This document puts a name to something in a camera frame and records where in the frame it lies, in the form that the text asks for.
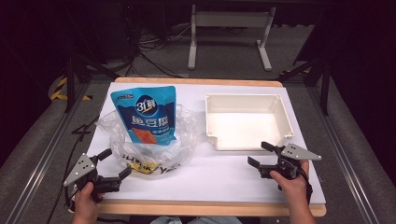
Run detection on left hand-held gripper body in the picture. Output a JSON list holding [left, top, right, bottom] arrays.
[[63, 152, 122, 201]]

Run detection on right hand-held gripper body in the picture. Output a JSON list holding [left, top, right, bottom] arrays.
[[258, 142, 323, 180]]

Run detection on white plastic box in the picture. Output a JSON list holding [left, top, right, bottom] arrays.
[[204, 92, 295, 152]]

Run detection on clear plastic bag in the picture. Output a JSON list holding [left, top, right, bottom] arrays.
[[94, 104, 205, 181]]

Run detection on blue snack pouch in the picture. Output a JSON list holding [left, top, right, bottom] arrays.
[[110, 85, 177, 147]]

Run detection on person's left hand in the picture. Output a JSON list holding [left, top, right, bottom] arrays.
[[72, 181, 105, 217]]

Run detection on person's right hand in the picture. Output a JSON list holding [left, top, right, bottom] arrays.
[[269, 161, 310, 203]]

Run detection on white table mat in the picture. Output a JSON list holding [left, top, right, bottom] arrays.
[[86, 81, 327, 205]]

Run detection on black metal stand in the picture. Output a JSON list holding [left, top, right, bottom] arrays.
[[62, 50, 121, 114], [273, 54, 332, 117]]

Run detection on yellow black hazard tape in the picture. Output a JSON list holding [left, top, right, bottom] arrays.
[[49, 76, 93, 102]]

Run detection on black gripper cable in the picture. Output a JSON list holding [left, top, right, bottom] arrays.
[[298, 166, 315, 206], [46, 115, 101, 224]]

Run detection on aluminium floor rail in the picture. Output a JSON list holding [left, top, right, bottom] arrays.
[[305, 85, 380, 224], [5, 81, 92, 224]]

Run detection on black floor cables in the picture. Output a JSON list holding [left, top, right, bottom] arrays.
[[120, 3, 192, 79]]

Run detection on white metal stand frame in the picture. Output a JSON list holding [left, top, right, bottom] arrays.
[[187, 4, 277, 73]]

